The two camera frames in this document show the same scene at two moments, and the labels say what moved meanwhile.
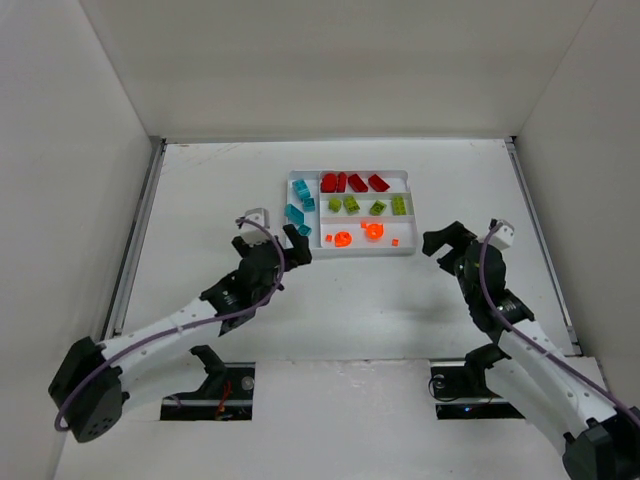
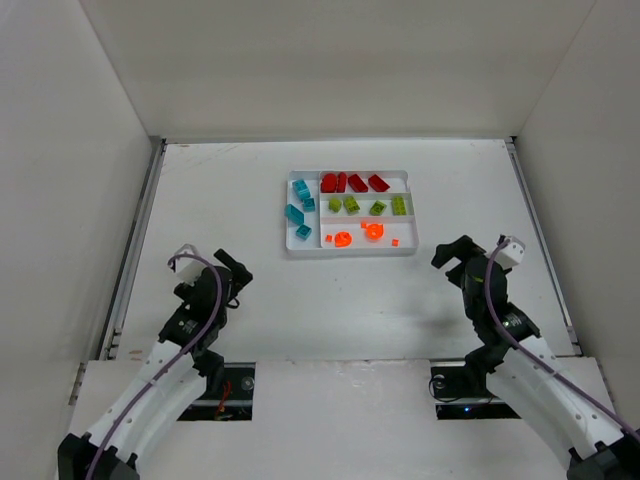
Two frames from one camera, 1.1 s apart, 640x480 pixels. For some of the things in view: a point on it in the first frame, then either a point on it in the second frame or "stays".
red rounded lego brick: (328, 183) stays
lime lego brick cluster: (399, 206) stays
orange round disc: (342, 239) stays
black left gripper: (270, 248) to (229, 275)
